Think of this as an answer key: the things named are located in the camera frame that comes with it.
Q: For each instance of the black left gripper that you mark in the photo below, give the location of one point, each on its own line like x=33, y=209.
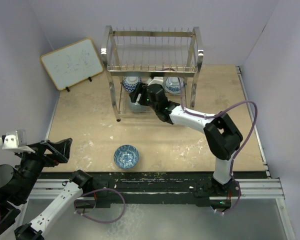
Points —
x=53, y=158

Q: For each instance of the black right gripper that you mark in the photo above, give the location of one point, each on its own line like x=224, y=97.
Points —
x=141, y=89

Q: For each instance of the white red rimmed bowl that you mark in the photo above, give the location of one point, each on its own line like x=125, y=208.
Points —
x=137, y=108

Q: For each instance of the red zigzag patterned bowl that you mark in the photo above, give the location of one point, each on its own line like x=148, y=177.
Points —
x=130, y=83

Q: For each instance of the blue floral bowl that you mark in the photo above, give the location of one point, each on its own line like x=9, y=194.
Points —
x=173, y=85

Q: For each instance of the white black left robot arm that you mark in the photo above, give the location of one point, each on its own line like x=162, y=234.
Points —
x=16, y=184

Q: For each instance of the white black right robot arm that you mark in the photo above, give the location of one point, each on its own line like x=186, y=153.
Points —
x=223, y=137

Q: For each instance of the stainless steel dish rack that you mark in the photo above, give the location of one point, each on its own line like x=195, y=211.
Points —
x=147, y=53

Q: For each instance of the blue patterned bowl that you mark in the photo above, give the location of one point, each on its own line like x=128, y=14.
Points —
x=126, y=156

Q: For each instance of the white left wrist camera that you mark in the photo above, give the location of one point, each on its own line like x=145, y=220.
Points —
x=15, y=141

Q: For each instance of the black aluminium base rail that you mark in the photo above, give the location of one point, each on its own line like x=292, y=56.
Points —
x=181, y=188

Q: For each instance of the small whiteboard yellow frame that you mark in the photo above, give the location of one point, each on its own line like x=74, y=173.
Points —
x=72, y=64

